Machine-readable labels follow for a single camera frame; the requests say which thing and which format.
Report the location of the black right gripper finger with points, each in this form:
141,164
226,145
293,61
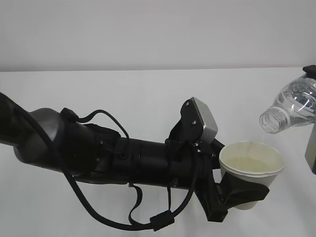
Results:
310,71

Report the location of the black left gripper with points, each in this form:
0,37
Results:
231,192

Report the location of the white paper cup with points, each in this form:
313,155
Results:
251,161

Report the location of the clear plastic water bottle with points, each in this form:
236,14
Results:
295,105

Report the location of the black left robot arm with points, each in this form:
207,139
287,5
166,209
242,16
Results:
88,153

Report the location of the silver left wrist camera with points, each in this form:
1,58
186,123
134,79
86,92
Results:
198,123

